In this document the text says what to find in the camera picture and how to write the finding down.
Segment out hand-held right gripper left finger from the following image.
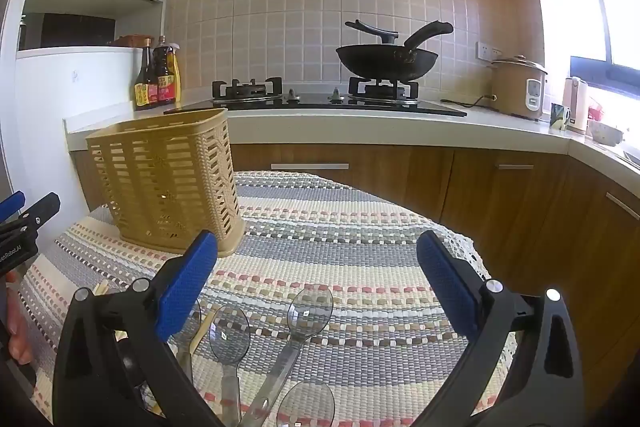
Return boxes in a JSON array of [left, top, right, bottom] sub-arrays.
[[52, 229, 226, 427]]

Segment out black pan lid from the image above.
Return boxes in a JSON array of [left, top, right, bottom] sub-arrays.
[[344, 19, 400, 46]]

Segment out person's left hand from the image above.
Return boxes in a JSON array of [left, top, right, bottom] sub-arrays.
[[4, 271, 34, 365]]

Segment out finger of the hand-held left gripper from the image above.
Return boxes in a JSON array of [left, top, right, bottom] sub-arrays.
[[0, 190, 26, 224], [16, 192, 61, 231]]

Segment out black gas stove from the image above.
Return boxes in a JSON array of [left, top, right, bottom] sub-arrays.
[[163, 77, 469, 118]]

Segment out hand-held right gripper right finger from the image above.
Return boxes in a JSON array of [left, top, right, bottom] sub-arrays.
[[415, 229, 586, 427]]

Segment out yellow oil bottle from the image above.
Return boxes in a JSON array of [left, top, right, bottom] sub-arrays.
[[168, 44, 182, 104]]

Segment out beige plastic utensil basket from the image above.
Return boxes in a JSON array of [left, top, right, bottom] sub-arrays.
[[85, 108, 246, 258]]

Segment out white bowl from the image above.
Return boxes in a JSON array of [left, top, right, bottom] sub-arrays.
[[587, 119, 625, 146]]

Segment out patterned mug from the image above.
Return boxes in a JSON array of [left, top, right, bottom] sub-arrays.
[[549, 102, 572, 132]]

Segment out white wall outlet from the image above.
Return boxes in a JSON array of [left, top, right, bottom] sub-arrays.
[[475, 40, 504, 60]]

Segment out wooden base cabinet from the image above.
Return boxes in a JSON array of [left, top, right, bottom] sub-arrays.
[[70, 142, 640, 388]]

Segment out beige rice cooker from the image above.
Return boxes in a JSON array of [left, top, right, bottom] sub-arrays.
[[489, 54, 549, 122]]

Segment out white kettle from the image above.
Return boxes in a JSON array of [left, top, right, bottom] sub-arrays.
[[562, 76, 590, 136]]

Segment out black wok pan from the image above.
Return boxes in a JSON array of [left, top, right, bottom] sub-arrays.
[[335, 20, 455, 83]]

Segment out striped woven table mat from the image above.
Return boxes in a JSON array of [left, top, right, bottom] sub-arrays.
[[17, 170, 518, 427]]

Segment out black power cable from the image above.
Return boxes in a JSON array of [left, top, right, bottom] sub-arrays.
[[439, 94, 497, 108]]

